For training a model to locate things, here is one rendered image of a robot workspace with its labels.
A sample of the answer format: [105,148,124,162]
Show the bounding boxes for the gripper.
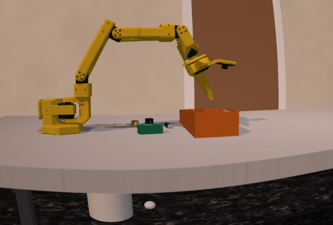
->
[183,54,236,100]

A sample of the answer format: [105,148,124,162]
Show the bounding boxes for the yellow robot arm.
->
[40,19,199,135]

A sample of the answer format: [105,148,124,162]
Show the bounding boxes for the orange labelled storage bins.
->
[180,108,239,138]

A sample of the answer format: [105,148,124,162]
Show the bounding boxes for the black die with white pips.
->
[145,118,153,124]

